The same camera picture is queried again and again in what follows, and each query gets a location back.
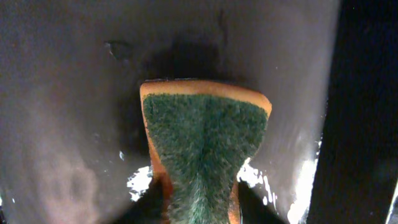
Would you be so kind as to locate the black rectangular tray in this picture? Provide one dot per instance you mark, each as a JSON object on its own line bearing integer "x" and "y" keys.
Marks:
{"x": 73, "y": 143}

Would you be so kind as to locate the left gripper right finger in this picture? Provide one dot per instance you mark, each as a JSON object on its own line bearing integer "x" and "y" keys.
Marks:
{"x": 253, "y": 209}

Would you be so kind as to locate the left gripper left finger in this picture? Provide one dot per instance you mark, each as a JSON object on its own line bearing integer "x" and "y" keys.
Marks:
{"x": 147, "y": 210}

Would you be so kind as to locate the green and yellow sponge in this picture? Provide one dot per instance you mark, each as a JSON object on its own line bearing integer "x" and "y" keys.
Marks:
{"x": 199, "y": 135}

